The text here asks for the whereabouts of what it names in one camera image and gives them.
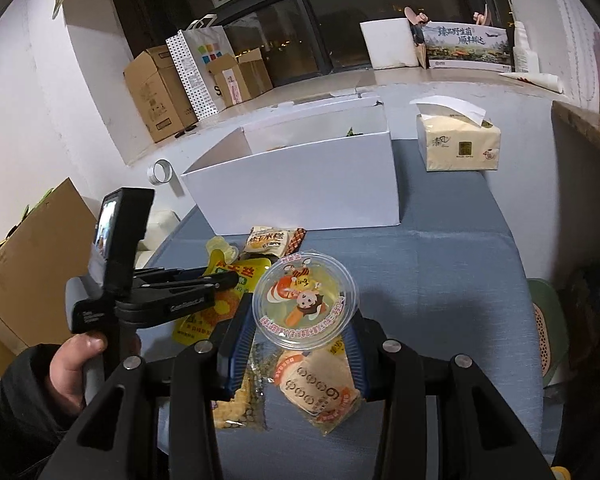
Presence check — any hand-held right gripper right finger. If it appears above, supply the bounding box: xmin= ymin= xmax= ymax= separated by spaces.
xmin=342 ymin=310 xmax=555 ymax=480

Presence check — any small yellow jelly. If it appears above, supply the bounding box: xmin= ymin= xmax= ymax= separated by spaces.
xmin=205 ymin=236 xmax=239 ymax=267

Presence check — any white bottle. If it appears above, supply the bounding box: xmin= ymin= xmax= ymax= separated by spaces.
xmin=512 ymin=20 xmax=540 ymax=74

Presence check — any white foam box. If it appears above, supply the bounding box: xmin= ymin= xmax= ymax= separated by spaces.
xmin=359 ymin=17 xmax=421 ymax=70

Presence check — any large brown cardboard box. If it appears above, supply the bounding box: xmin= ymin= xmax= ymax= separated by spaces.
xmin=123 ymin=45 xmax=199 ymax=145

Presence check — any brown cardboard sheet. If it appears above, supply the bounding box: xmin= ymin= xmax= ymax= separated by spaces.
xmin=0 ymin=177 xmax=99 ymax=352

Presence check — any person's left hand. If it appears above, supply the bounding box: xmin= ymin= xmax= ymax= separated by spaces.
xmin=50 ymin=332 xmax=108 ymax=417

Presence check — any white cushion seat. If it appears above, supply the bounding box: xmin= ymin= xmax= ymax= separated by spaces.
xmin=134 ymin=208 xmax=183 ymax=269

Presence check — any small open cardboard box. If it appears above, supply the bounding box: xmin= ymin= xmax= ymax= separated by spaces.
xmin=205 ymin=47 xmax=275 ymax=111

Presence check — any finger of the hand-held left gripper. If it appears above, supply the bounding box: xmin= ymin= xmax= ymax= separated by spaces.
xmin=115 ymin=287 xmax=217 ymax=322
xmin=132 ymin=266 xmax=241 ymax=295

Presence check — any white tape roll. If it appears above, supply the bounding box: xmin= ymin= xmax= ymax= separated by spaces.
xmin=147 ymin=158 xmax=175 ymax=185

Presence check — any landscape printed box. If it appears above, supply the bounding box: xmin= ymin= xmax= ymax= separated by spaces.
xmin=422 ymin=22 xmax=513 ymax=71

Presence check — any yellow snack packet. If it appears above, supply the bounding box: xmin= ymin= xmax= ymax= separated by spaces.
xmin=172 ymin=256 xmax=273 ymax=347

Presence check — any person's left forearm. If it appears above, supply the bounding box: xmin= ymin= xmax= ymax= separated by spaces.
xmin=0 ymin=344 xmax=81 ymax=480

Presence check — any white cardboard box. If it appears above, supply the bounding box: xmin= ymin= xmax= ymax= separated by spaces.
xmin=180 ymin=95 xmax=401 ymax=236

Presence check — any good bread packet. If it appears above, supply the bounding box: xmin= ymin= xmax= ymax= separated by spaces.
xmin=273 ymin=342 xmax=367 ymax=434

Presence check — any green chair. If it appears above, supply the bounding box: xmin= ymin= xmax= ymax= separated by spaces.
xmin=526 ymin=277 xmax=572 ymax=390

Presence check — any round puffed rice cake packet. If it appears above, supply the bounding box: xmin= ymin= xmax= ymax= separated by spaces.
xmin=213 ymin=345 xmax=267 ymax=432

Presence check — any yellow tissue pack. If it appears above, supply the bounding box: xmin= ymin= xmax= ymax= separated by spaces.
xmin=410 ymin=94 xmax=502 ymax=173

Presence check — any polka-dot paper bag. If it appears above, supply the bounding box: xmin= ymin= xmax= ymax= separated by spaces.
xmin=165 ymin=13 xmax=239 ymax=121

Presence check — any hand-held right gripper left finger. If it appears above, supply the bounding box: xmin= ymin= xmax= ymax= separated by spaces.
xmin=37 ymin=305 xmax=258 ymax=480

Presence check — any clear jelly cup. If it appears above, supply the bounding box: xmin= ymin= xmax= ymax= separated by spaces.
xmin=253 ymin=252 xmax=359 ymax=351

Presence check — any corn rice cake packet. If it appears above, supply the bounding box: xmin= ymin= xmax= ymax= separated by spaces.
xmin=243 ymin=226 xmax=307 ymax=260

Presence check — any rolled white paper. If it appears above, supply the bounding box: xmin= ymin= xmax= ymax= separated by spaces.
xmin=498 ymin=70 xmax=563 ymax=95

